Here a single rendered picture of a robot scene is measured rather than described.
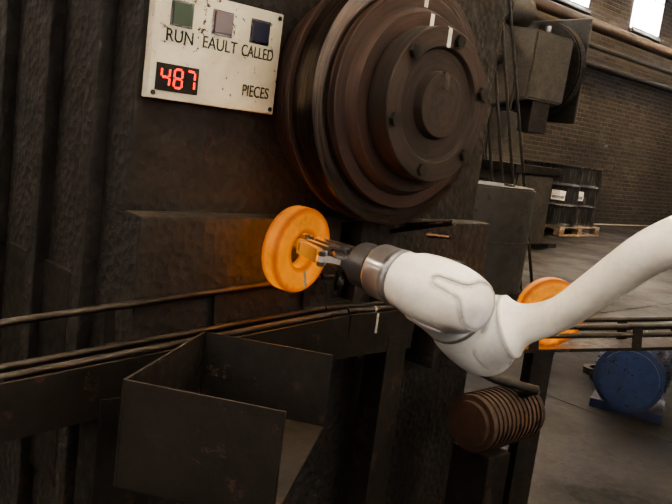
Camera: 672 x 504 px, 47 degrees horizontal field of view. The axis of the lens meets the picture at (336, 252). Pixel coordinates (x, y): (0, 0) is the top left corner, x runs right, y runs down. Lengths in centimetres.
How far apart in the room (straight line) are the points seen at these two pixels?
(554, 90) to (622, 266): 861
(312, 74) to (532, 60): 808
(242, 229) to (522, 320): 52
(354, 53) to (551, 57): 826
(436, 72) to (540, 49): 801
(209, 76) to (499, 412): 91
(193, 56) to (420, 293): 56
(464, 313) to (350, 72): 49
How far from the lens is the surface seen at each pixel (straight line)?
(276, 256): 133
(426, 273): 114
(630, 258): 110
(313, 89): 134
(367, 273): 121
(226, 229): 138
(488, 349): 124
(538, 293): 180
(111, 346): 128
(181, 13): 134
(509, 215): 423
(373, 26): 141
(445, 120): 145
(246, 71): 142
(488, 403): 170
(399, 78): 136
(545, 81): 955
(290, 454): 110
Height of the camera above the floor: 104
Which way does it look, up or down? 9 degrees down
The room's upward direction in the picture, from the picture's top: 7 degrees clockwise
